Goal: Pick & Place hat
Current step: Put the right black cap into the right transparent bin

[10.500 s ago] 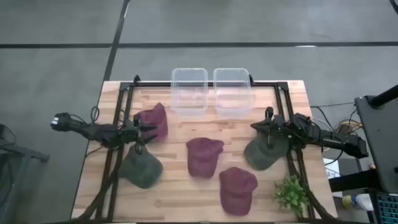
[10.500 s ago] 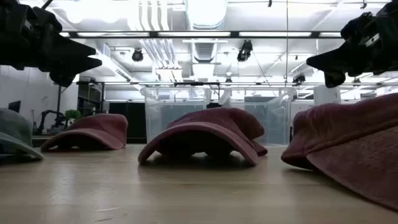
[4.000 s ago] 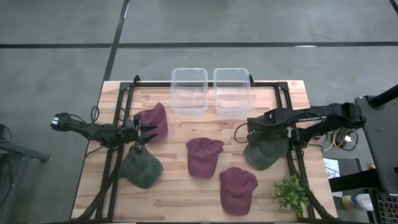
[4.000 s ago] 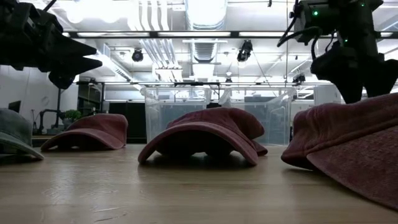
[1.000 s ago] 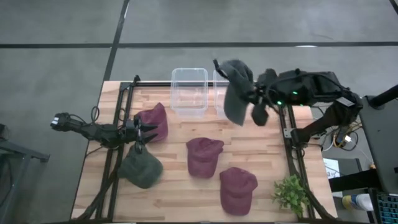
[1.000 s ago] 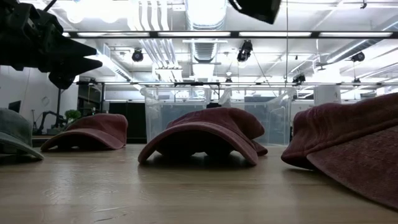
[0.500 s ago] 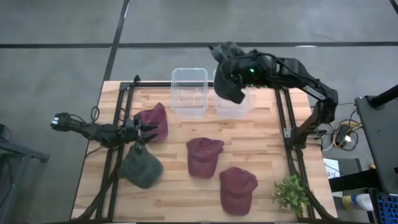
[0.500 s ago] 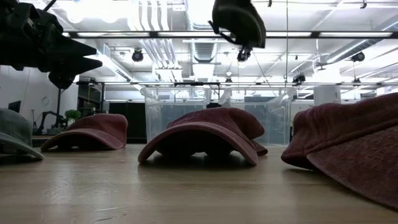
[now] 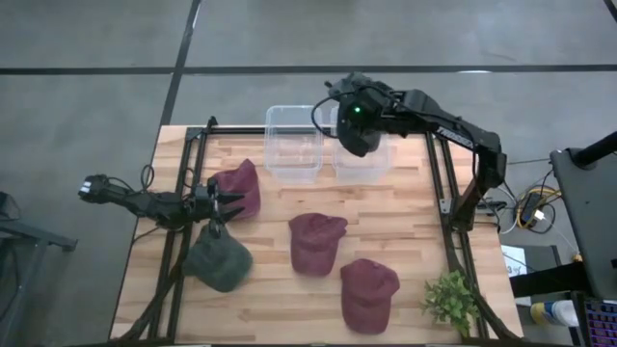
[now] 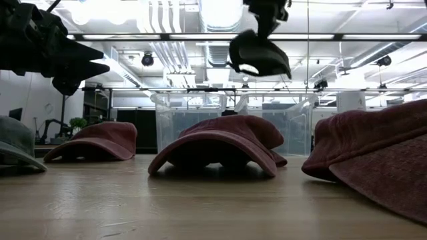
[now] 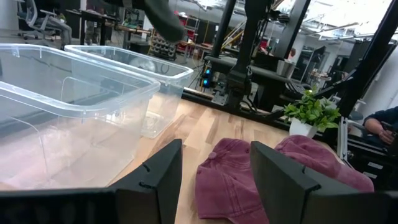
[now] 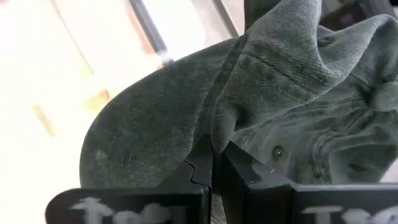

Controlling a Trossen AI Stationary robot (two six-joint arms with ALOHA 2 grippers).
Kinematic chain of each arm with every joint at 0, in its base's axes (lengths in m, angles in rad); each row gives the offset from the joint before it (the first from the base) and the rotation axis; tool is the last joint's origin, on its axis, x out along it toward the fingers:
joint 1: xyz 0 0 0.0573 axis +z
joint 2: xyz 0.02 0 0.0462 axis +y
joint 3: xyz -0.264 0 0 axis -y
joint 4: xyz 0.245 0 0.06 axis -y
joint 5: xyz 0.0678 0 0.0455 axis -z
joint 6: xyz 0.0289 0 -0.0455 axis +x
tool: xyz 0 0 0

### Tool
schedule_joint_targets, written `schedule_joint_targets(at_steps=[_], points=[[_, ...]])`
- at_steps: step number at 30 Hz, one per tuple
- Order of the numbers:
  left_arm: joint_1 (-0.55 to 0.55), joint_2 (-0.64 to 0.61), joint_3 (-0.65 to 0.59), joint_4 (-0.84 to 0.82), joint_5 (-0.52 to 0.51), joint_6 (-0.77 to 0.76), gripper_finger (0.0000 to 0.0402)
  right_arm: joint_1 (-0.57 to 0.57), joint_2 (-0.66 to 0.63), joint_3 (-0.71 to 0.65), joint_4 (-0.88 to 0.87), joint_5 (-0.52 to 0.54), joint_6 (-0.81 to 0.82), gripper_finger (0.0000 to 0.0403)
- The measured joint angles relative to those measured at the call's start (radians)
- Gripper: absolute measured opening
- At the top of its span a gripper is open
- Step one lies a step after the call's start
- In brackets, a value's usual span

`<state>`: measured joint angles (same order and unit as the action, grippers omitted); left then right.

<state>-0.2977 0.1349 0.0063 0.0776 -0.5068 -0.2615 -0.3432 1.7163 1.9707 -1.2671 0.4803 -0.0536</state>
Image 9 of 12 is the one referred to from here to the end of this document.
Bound dark green baseball cap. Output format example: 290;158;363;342
181;222;255;294

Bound grey flat panel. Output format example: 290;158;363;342
550;147;617;301

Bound yellow cable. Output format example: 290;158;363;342
516;187;563;230

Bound black round pole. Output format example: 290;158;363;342
572;130;617;169

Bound grey metal stand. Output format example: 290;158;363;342
0;191;79;347

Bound white paper sheet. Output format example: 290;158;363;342
500;244;529;279

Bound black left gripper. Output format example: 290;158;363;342
185;177;246;226

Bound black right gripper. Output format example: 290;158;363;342
336;89;387;158

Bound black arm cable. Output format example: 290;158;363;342
106;163;194;195
310;93;341;142

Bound maroon baseball cap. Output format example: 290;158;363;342
339;257;401;335
287;212;349;278
210;158;262;221

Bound black aluminium rig frame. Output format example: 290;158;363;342
109;115;524;347

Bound small artificial green plant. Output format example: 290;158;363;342
420;269;480;338

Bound white and yellow bottle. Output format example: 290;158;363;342
529;298;580;329

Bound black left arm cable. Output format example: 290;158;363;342
106;163;194;195

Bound black power adapter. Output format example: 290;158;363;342
523;192;545;219

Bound clear plastic bin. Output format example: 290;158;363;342
329;105;390;185
263;104;325;185

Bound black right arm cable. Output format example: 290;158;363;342
310;93;341;142

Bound backlit colourful keyboard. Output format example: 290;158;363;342
581;299;617;347

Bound black flat bar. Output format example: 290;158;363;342
509;261;587;299

